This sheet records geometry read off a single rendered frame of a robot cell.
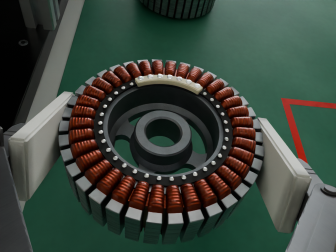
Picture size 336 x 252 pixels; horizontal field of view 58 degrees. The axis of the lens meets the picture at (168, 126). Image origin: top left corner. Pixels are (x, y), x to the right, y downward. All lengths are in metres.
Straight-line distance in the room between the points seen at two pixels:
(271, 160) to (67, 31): 0.30
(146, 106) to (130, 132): 0.02
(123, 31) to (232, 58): 0.14
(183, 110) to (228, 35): 0.24
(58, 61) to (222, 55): 0.19
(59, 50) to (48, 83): 0.05
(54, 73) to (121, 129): 0.17
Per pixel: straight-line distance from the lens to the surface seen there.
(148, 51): 0.37
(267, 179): 0.16
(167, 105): 0.20
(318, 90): 0.40
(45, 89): 0.33
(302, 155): 0.33
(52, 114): 0.16
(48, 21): 0.36
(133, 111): 0.20
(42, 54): 0.34
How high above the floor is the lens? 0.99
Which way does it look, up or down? 53 degrees down
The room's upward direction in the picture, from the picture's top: 14 degrees clockwise
